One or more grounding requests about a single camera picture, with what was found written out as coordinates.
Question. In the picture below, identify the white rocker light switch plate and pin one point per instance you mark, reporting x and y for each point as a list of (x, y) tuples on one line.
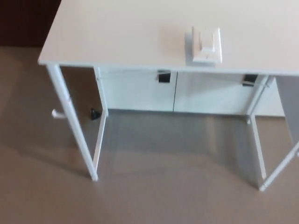
[(206, 49)]

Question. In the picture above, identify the white low cabinet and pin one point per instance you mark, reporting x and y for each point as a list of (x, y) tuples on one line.
[(140, 93)]

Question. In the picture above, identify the small black floor object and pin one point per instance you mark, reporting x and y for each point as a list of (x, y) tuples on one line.
[(94, 114)]

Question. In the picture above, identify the white table with metal legs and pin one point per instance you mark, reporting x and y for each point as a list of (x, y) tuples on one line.
[(116, 35)]

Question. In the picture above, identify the white hook on table leg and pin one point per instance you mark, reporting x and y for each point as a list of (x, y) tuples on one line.
[(57, 114)]

